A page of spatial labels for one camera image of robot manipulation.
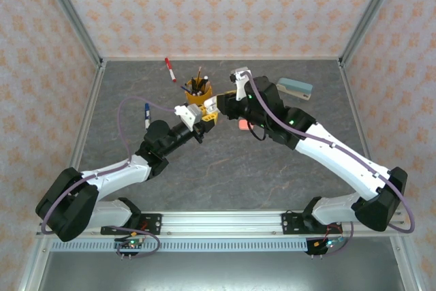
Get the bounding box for white earbud charging case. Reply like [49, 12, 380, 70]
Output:
[203, 95, 219, 114]

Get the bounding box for yellow pen cup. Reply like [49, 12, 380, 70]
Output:
[185, 79, 214, 106]

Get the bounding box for teal and beige stapler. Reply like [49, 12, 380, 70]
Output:
[276, 77, 313, 102]

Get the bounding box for red whiteboard marker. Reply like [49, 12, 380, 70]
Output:
[164, 57, 178, 83]

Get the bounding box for grey metal panel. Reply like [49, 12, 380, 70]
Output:
[20, 249, 420, 291]

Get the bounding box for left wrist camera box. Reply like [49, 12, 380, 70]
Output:
[174, 102, 202, 129]

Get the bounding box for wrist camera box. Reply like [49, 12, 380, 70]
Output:
[174, 102, 202, 129]
[229, 67, 255, 102]

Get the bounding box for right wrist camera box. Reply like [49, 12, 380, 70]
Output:
[229, 67, 255, 102]

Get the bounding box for aluminium table side rail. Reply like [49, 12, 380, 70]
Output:
[338, 60, 390, 210]
[54, 60, 107, 212]

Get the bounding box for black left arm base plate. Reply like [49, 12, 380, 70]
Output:
[100, 213, 163, 236]

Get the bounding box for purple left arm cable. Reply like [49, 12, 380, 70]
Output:
[40, 96, 178, 261]

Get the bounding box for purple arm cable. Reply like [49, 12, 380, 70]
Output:
[40, 96, 178, 261]
[242, 72, 416, 258]

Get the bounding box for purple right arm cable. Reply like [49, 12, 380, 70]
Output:
[242, 72, 416, 258]

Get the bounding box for aluminium mounting rail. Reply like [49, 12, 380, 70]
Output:
[35, 211, 409, 237]

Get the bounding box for grey slotted cable duct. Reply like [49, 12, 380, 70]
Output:
[50, 239, 311, 253]

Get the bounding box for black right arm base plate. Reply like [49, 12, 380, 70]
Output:
[281, 212, 341, 236]

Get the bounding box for aluminium frame post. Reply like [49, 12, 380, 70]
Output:
[339, 0, 406, 67]
[35, 0, 105, 67]

